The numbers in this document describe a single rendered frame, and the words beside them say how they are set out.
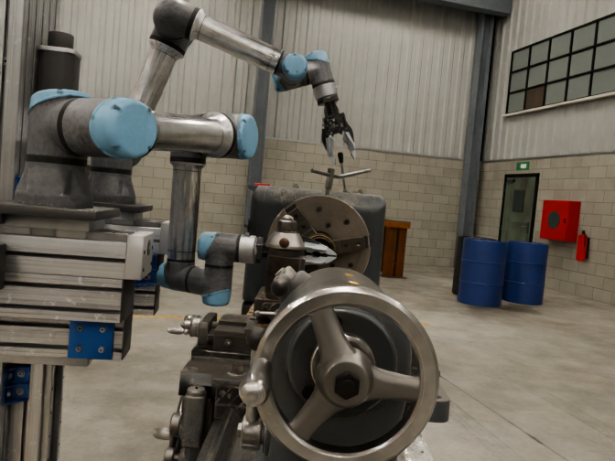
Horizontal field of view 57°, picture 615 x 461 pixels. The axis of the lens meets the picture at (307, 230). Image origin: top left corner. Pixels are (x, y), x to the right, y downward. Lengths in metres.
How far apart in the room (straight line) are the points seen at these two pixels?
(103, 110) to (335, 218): 0.83
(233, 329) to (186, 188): 0.57
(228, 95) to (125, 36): 2.20
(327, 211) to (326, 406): 1.29
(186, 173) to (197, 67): 10.34
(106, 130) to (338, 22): 11.68
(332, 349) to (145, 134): 0.80
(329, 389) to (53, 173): 0.89
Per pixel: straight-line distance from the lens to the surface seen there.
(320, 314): 0.45
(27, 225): 1.25
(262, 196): 1.89
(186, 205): 1.57
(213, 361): 1.09
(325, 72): 1.90
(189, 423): 1.02
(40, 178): 1.24
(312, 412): 0.47
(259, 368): 0.42
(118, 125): 1.13
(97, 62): 11.89
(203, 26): 1.78
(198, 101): 11.79
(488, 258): 8.01
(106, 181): 1.72
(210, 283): 1.52
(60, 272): 1.24
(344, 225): 1.73
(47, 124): 1.24
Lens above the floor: 1.22
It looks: 3 degrees down
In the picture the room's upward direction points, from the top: 5 degrees clockwise
